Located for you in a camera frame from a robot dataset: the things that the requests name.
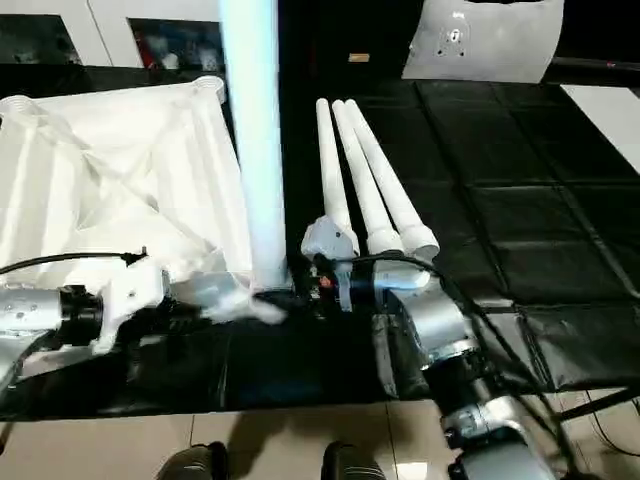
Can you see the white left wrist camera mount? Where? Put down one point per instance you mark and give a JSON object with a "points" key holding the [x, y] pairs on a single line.
{"points": [[132, 290]]}

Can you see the dark left robot foot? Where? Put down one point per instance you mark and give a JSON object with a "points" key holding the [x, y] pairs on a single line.
{"points": [[192, 462]]}

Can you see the white plastic table leg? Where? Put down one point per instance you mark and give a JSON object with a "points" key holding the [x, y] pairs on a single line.
{"points": [[257, 150], [367, 185], [395, 195], [332, 165]]}

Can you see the white plastic bottle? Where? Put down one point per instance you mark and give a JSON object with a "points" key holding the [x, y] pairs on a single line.
{"points": [[170, 61]]}

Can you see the white flat board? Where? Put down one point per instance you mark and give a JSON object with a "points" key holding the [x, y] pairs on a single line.
{"points": [[607, 120]]}

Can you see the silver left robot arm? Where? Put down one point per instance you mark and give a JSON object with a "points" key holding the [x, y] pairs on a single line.
{"points": [[30, 315]]}

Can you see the red bottle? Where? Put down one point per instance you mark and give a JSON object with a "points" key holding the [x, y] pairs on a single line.
{"points": [[146, 52]]}

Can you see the white plastic table top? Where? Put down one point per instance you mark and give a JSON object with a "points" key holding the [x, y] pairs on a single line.
{"points": [[100, 165]]}

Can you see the small gold label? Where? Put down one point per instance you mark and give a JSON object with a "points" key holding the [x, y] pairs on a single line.
{"points": [[359, 58]]}

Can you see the white curved plastic panel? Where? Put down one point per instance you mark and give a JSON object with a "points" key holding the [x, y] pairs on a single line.
{"points": [[485, 40]]}

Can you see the white glass-door cabinet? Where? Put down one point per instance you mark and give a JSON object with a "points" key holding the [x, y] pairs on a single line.
{"points": [[100, 30]]}

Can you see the thin black rod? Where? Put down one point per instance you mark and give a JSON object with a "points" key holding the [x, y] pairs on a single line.
{"points": [[600, 402]]}

